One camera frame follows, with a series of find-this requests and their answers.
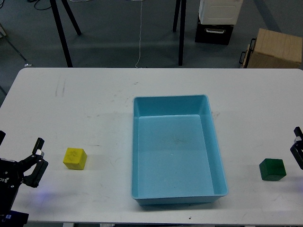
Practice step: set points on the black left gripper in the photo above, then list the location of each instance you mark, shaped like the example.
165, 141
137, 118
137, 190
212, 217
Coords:
12, 174

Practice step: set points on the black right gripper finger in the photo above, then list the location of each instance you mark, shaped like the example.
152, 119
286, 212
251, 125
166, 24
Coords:
297, 148

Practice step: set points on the dark green cube block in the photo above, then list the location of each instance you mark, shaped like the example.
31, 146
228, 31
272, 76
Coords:
272, 169

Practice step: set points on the yellow cube block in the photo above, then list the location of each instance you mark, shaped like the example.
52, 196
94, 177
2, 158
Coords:
75, 158

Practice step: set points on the black drawer box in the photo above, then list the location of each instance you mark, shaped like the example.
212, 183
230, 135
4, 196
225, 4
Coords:
213, 34

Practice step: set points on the white storage box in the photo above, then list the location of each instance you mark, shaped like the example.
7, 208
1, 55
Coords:
219, 12

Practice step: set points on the light blue plastic bin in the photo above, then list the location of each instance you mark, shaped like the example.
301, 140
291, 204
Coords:
176, 157

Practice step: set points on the black stand legs right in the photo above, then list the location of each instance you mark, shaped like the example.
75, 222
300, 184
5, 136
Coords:
180, 17

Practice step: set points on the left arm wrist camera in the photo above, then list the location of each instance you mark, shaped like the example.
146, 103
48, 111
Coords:
14, 219

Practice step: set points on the wooden box with handles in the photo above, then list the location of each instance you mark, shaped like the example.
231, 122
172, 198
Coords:
273, 50

